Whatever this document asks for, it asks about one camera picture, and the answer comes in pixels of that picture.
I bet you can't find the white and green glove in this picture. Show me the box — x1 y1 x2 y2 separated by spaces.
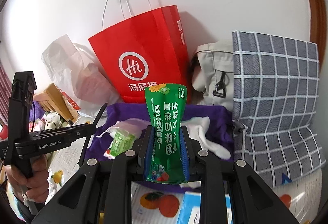
181 117 231 160

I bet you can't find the green snack sachet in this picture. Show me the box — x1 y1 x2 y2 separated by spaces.
145 83 188 185

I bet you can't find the person's left hand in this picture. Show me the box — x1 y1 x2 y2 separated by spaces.
5 155 49 203

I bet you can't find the floral cloth pile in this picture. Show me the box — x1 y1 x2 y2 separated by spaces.
33 113 70 131

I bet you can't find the blue tissue pack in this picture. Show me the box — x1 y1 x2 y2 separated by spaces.
176 191 232 224

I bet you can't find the green tissue packet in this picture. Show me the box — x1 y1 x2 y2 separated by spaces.
103 130 136 159

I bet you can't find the fruit print tablecloth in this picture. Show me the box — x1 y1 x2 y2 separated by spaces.
7 116 324 224

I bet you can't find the wooden cabinet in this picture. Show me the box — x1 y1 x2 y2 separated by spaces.
33 83 79 125

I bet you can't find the red striped curtain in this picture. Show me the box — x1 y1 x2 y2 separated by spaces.
0 64 11 126

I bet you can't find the purple towel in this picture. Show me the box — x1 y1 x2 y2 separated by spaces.
83 102 235 195

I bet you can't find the white Miniso plastic bag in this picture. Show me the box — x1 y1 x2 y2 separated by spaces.
42 35 121 117

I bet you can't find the grey checked cushion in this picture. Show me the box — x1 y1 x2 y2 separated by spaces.
232 31 326 187

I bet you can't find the beige canvas bag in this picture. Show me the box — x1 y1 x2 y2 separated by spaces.
192 41 233 111

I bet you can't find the red Haidilao paper bag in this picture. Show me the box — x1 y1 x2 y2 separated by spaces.
88 5 191 103

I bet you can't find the brown wooden door frame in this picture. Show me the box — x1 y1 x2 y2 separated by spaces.
309 0 327 68

